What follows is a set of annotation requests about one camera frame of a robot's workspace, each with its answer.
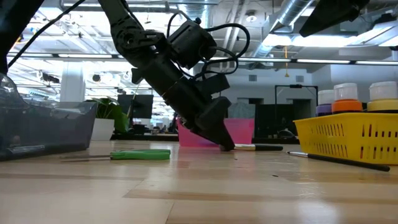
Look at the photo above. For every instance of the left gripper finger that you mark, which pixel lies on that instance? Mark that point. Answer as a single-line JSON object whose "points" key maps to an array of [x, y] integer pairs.
{"points": [[197, 133], [216, 124]]}

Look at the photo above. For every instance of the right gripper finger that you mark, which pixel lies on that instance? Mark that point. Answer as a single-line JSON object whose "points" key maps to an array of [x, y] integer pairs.
{"points": [[326, 17]]}

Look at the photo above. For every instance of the thick brush with silver ferrule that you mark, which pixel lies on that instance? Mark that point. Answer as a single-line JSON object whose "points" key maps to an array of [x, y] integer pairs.
{"points": [[264, 147]]}

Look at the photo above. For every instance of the orange paint bottle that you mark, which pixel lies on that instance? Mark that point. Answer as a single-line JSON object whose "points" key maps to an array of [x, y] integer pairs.
{"points": [[346, 106]]}

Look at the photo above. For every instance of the purple paint bottle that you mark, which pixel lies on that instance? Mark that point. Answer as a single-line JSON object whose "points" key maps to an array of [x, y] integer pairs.
{"points": [[325, 109]]}

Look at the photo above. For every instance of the yellow paint bottle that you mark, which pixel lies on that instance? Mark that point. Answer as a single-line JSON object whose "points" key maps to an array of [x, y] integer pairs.
{"points": [[384, 105]]}

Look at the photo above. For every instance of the thin black white-tipped paint brush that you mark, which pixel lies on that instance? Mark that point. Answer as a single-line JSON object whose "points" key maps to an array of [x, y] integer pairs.
{"points": [[342, 161]]}

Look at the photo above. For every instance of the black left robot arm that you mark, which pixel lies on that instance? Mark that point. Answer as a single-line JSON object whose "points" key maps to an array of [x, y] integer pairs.
{"points": [[133, 40]]}

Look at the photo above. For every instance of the pink translucent plastic tray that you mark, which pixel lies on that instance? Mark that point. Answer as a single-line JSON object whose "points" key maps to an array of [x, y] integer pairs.
{"points": [[242, 130]]}

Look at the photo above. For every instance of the black office monitor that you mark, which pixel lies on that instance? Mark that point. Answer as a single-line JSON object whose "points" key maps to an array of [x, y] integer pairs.
{"points": [[136, 109]]}

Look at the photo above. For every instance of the round ceiling sensor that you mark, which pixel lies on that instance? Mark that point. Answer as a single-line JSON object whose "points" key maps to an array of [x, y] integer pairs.
{"points": [[251, 18]]}

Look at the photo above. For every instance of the green plant in white pot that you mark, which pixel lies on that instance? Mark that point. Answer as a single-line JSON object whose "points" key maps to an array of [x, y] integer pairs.
{"points": [[104, 129]]}

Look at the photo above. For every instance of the long ceiling light bar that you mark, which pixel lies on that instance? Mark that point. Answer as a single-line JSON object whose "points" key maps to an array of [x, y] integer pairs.
{"points": [[84, 56]]}

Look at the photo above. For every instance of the white pillar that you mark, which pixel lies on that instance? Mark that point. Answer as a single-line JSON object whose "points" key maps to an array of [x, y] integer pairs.
{"points": [[72, 84]]}

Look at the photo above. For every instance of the yellow slotted plastic basket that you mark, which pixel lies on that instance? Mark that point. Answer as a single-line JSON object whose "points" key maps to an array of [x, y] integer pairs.
{"points": [[326, 137]]}

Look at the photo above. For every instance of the grey translucent plastic tray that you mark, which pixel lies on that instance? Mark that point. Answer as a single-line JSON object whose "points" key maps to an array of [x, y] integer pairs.
{"points": [[46, 130]]}

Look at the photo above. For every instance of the silver slanted ventilation duct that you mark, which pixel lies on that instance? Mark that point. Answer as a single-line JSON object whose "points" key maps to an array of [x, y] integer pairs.
{"points": [[289, 12]]}

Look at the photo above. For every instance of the black aluminium table frame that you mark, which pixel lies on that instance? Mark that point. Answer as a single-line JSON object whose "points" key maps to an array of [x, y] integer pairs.
{"points": [[149, 137]]}

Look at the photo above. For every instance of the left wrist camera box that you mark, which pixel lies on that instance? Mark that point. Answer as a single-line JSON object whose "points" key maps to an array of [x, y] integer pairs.
{"points": [[191, 43]]}

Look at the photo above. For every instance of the black station frame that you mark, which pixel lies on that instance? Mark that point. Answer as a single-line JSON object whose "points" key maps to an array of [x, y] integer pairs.
{"points": [[296, 86]]}

